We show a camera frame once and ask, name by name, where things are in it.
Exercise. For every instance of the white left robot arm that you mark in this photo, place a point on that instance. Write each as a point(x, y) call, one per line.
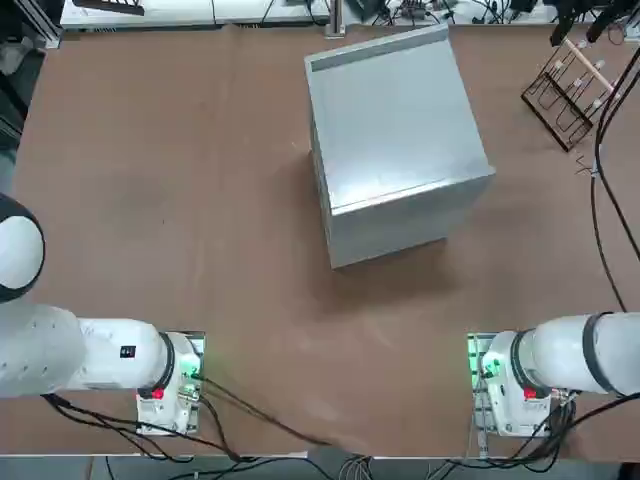
point(100, 355)

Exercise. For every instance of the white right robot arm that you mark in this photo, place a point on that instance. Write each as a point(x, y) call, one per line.
point(555, 350)

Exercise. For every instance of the gray steel cabinet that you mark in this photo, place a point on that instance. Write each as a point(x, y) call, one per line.
point(395, 130)

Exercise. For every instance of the aluminium camera post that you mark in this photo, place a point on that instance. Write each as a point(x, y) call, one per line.
point(335, 20)

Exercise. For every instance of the aluminium frame profile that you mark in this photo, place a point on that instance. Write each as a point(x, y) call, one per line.
point(52, 25)

